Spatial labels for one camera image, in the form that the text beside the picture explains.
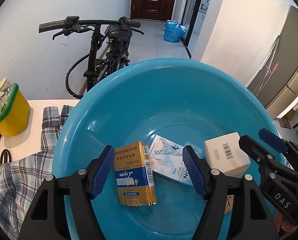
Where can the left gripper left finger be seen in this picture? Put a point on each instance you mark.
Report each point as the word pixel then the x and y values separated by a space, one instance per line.
pixel 46 217

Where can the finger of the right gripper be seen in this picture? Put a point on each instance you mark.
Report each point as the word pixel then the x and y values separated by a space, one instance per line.
pixel 258 152
pixel 288 148

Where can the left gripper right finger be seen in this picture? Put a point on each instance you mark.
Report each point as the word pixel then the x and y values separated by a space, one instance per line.
pixel 250 218

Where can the person right hand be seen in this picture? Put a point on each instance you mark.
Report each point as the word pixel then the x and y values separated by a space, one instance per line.
pixel 282 223

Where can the white barcode box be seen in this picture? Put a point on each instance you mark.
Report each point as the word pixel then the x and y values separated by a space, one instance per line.
pixel 223 153

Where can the blue plaid cloth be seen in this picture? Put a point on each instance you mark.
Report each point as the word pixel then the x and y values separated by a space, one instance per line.
pixel 20 180

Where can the blue tissue packet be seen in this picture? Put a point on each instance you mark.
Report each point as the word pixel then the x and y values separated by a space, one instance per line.
pixel 197 149

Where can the gold refrigerator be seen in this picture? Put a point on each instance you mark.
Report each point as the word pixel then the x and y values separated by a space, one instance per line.
pixel 276 83

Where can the light blue Raison box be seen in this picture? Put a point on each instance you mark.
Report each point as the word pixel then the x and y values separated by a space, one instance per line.
pixel 166 160

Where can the yellow blue cigarette box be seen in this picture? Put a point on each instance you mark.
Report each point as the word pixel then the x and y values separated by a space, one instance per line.
pixel 134 175

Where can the blue plastic basin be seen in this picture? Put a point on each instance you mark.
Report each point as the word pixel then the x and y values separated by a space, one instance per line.
pixel 180 100

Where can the yellow green plastic basket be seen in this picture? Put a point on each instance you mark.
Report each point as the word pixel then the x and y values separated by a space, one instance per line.
pixel 14 109

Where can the blue plastic bag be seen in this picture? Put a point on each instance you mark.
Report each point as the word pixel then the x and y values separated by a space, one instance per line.
pixel 173 31

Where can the black glass sliding door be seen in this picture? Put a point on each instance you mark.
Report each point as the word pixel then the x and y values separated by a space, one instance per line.
pixel 193 19

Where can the black electric bicycle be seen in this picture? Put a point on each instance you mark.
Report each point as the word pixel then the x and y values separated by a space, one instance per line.
pixel 109 47

